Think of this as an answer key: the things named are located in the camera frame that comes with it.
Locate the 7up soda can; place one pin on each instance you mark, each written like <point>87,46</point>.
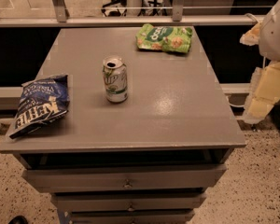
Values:
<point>115,79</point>

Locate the grey drawer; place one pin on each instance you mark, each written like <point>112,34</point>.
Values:
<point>180,216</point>
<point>125,178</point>
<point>129,202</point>

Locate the middle grey drawer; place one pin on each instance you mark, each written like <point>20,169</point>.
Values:
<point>129,202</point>

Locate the black shoe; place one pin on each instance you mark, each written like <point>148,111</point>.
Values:
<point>18,220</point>

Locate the green rice chip bag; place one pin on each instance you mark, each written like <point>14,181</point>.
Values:
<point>164,38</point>

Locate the blue Kettle chip bag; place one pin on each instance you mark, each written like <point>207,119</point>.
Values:
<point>42,102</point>

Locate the top grey drawer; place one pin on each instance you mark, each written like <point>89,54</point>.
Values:
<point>125,178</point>

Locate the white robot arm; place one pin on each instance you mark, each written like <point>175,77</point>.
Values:
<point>269,35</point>

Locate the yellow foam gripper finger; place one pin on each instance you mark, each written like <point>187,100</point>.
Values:
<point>251,37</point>
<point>264,93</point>

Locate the bottom grey drawer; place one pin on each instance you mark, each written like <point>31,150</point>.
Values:
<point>180,216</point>

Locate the grey drawer cabinet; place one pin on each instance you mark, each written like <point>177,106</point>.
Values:
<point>176,112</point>

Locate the metal railing frame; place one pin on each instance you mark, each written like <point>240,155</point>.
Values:
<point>83,13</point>

